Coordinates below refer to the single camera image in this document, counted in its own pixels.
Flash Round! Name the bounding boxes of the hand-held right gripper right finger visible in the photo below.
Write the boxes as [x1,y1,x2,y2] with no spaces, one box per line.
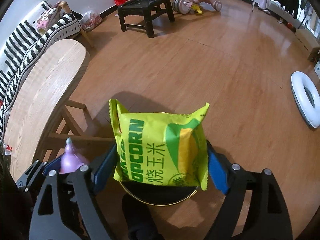
[206,140,293,240]

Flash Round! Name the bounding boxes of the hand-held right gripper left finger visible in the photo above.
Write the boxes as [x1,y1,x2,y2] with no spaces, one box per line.
[29,144,118,240]

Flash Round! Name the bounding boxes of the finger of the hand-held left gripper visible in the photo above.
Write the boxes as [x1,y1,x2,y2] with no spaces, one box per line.
[15,156,64,193]

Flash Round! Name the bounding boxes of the purple plastic cone piece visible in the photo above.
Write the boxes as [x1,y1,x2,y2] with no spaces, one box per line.
[59,137,90,174]

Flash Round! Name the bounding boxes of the yellow green popcorn bag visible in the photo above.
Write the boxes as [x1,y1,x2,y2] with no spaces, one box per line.
[109,99,210,191]

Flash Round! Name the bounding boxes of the black bin with yellow rim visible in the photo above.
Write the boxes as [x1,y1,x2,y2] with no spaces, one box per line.
[118,179,203,207]

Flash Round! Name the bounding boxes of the person's dark sleeved left forearm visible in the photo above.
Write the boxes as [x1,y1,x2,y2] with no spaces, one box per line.
[0,145,33,240]

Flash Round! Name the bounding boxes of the person's leg in black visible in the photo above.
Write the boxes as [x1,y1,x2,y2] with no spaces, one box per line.
[122,194,163,240]

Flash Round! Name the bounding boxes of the oval wooden table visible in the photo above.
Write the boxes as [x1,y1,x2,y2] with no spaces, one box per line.
[4,39,115,178]

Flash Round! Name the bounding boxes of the black white striped sofa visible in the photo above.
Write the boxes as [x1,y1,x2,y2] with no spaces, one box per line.
[0,0,95,140]

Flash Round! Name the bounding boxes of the clear plastic bag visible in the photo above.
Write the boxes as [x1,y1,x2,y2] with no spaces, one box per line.
[80,10,102,32]

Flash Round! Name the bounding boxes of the pink printed cushion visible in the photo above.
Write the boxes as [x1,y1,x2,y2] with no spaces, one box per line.
[35,1,63,34]

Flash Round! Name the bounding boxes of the cardboard box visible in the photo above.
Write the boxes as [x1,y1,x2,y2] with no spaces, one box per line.
[295,29,320,63]

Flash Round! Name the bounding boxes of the black wooden chair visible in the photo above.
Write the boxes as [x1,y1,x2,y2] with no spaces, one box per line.
[117,0,175,38]

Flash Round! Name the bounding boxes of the white inflatable ring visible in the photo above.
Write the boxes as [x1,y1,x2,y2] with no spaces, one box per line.
[291,71,320,128]

